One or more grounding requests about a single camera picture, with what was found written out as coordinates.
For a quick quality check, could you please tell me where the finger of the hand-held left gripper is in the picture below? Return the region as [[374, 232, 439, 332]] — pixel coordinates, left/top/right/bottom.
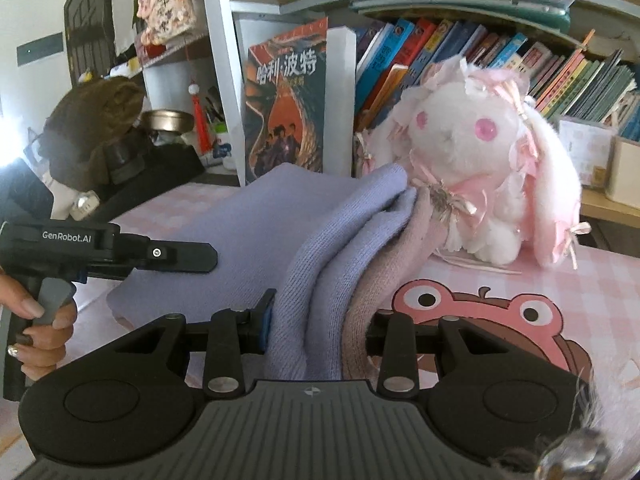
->
[[119, 233, 219, 275]]

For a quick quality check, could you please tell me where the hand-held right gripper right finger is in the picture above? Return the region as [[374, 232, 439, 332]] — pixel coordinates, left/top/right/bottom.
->
[[366, 309, 522, 397]]

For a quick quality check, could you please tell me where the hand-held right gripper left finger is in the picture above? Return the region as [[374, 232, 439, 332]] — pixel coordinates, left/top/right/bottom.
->
[[111, 289, 278, 396]]

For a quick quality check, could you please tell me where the purple and pink sweater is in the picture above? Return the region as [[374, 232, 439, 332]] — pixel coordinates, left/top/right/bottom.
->
[[106, 162, 451, 382]]

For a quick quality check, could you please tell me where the person's left hand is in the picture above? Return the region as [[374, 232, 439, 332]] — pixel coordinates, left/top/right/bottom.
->
[[0, 271, 79, 382]]

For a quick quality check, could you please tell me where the white wristwatch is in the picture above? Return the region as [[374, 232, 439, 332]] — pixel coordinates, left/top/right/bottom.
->
[[71, 189, 104, 222]]

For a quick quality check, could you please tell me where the black stand base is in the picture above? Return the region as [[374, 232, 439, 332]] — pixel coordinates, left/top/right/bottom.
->
[[82, 142, 207, 222]]

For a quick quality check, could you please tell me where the white pen cup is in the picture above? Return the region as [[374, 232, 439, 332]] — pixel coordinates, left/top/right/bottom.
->
[[212, 125, 242, 171]]

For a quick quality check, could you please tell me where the olive brown cloth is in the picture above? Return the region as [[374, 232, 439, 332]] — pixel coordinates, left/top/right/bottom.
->
[[42, 76, 147, 192]]

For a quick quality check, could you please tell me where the metal bowl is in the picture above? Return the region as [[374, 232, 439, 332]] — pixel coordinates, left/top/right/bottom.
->
[[140, 109, 195, 136]]

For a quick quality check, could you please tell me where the red tassel charm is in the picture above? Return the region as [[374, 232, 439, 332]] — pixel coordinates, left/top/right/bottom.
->
[[187, 77, 214, 157]]

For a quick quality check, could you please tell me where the dark illustrated novel book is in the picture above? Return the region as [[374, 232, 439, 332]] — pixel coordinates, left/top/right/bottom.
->
[[243, 16, 358, 186]]

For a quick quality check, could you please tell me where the pink checked tablecloth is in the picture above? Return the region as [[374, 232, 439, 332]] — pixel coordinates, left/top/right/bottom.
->
[[0, 180, 640, 480]]

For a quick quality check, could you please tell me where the white pink plush bunny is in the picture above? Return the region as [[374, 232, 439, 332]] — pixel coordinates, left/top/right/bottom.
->
[[354, 55, 592, 269]]

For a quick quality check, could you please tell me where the fluffy white trim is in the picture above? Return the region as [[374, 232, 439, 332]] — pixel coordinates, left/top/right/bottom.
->
[[492, 360, 640, 480]]

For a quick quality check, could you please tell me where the white wooden bookshelf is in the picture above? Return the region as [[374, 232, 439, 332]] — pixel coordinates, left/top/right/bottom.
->
[[112, 0, 640, 241]]

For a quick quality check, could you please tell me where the black door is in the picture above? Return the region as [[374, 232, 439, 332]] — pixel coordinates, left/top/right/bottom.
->
[[63, 0, 118, 87]]

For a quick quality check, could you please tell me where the paper cat decoration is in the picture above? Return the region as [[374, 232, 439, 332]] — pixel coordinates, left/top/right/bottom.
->
[[134, 0, 199, 45]]

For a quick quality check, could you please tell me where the white cardboard storage box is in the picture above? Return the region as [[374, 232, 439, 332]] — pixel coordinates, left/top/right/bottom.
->
[[556, 116, 617, 192]]

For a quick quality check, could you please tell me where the beige cardboard storage box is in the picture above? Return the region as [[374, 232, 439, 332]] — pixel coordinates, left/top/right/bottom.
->
[[604, 136, 640, 211]]

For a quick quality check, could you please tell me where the row of colourful books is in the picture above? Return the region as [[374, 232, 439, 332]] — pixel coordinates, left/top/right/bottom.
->
[[353, 17, 640, 142]]

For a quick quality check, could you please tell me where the dark wall panel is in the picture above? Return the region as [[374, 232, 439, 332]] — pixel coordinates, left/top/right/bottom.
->
[[16, 32, 65, 67]]

